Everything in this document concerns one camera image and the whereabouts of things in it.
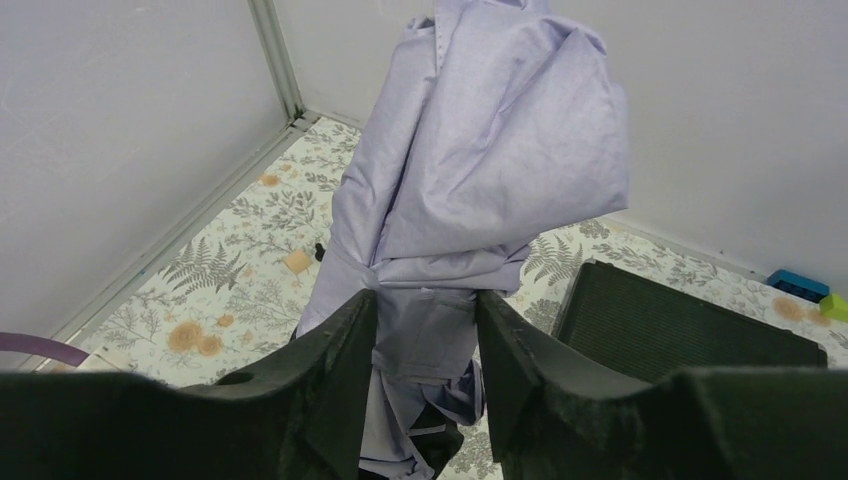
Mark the lilac folding umbrella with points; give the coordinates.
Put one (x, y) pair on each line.
(497, 122)

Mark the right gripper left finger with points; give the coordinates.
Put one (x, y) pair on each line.
(297, 413)

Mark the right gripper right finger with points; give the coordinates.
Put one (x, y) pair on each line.
(555, 414)

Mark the beige wooden block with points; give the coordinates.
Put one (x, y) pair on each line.
(298, 261)

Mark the black aluminium briefcase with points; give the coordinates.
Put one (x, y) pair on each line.
(645, 330)

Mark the green block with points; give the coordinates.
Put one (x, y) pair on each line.
(835, 307)

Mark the floral table mat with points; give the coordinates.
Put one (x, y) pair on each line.
(227, 299)

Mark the black chess pawn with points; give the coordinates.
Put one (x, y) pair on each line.
(319, 252)

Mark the blue block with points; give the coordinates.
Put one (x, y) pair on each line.
(798, 285)

